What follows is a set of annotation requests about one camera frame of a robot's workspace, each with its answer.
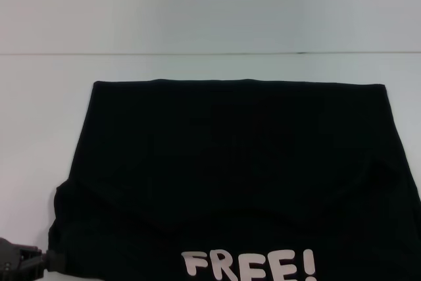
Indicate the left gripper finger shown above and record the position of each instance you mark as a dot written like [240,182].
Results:
[54,260]

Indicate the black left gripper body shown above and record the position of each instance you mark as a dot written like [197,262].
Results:
[16,259]

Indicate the black shirt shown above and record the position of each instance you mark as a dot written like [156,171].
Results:
[230,169]

